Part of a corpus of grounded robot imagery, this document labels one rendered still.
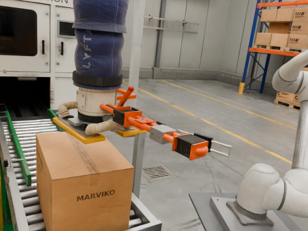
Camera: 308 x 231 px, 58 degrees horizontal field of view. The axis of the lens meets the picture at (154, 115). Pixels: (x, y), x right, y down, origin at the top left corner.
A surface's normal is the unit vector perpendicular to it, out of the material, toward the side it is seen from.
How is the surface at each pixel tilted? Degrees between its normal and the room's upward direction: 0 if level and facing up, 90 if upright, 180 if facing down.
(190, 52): 90
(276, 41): 93
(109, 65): 83
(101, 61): 75
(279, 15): 89
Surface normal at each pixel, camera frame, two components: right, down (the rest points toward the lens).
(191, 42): 0.47, 0.29
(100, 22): 0.22, 0.07
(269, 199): -0.17, 0.25
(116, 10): 0.68, 0.40
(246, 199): -0.75, 0.08
